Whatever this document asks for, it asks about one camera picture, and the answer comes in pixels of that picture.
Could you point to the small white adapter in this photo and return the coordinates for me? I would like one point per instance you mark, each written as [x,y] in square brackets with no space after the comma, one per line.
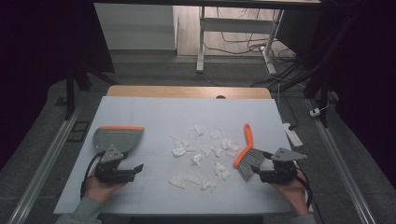
[315,112]

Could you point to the black table grommet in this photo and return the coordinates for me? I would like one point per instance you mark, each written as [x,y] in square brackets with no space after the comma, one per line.
[220,97]

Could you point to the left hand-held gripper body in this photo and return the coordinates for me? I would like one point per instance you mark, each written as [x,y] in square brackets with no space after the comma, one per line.
[109,172]

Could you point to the aluminium rail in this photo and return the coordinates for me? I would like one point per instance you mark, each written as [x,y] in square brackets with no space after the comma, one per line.
[43,165]
[339,161]

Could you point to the wooden table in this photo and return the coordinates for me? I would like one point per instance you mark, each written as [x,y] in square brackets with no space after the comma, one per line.
[174,91]

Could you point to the black rectangular floor frame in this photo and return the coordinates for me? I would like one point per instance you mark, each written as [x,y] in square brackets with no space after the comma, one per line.
[70,137]

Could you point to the black metal stand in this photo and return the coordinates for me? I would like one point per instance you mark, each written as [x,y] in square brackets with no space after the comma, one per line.
[71,90]
[323,93]

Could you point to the pale blue table board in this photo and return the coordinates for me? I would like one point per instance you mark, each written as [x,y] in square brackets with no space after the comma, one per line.
[174,115]

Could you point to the white power strip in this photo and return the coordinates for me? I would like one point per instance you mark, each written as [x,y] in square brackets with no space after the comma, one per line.
[293,137]

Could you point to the dark curtain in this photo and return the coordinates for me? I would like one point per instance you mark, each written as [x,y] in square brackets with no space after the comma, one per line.
[367,77]
[37,46]

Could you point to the pile of white paper scraps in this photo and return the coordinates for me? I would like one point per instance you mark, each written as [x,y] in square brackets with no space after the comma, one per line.
[197,159]

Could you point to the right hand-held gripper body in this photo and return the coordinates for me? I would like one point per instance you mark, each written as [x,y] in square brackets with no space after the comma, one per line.
[281,172]

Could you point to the person's left hand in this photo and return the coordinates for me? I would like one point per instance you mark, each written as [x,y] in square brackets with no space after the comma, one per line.
[98,190]

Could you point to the white desk frame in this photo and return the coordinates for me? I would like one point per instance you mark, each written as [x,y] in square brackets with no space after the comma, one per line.
[236,25]

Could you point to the white panel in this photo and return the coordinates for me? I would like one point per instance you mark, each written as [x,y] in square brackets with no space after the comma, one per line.
[134,28]

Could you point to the person's right hand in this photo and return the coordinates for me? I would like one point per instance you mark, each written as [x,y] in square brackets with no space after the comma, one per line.
[295,196]

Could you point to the grey dustpan with orange edge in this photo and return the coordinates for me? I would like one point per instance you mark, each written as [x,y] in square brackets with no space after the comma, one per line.
[120,138]

